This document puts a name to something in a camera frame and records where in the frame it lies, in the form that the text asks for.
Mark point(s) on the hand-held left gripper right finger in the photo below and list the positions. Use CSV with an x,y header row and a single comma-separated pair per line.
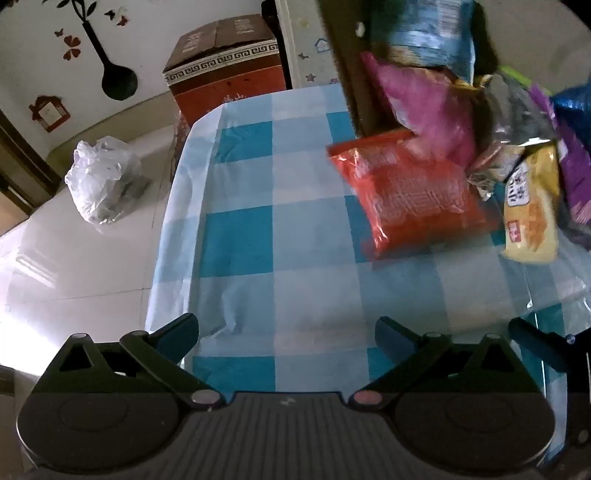
x,y
392,334

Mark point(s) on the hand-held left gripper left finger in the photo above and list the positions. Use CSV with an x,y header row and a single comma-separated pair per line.
x,y
178,332

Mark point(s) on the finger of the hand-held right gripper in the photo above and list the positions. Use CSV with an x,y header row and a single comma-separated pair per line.
x,y
535,344

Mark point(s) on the yellow waffle packet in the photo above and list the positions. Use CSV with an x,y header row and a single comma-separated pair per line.
x,y
531,217

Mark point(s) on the purple snack packet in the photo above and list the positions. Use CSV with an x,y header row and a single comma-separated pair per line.
x,y
577,161

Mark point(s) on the dark blue snack packet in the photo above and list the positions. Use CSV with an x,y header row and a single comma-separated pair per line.
x,y
577,104

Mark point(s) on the printed cardboard box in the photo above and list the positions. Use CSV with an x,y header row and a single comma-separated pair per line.
x,y
344,78

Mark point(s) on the blue checked tablecloth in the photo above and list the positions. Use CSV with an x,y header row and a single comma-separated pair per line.
x,y
258,240

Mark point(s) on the red snack packet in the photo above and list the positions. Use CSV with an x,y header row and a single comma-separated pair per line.
x,y
411,194

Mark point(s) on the clear plastic bag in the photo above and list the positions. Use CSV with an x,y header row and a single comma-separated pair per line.
x,y
97,180

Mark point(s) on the silver foil snack packet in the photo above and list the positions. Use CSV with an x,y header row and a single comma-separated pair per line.
x,y
512,115

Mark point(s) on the pink and white snack packet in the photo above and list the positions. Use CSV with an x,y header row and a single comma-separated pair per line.
x,y
425,106

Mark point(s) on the red and brown carton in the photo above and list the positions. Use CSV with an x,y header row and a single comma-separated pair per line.
x,y
221,87

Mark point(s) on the green snack packet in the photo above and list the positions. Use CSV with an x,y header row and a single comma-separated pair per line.
x,y
515,74

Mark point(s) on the cream cabinet with stickers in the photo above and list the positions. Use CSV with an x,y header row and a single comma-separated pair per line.
x,y
300,50

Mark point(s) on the light blue snack packet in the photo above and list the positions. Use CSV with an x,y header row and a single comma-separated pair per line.
x,y
434,27

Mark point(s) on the brown wooden door frame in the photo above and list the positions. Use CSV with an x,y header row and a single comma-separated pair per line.
x,y
23,161

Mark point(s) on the wall switch with red sticker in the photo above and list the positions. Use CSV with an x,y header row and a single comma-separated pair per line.
x,y
48,113

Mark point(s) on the black vase flower wall sticker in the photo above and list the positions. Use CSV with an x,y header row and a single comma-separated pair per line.
x,y
117,81

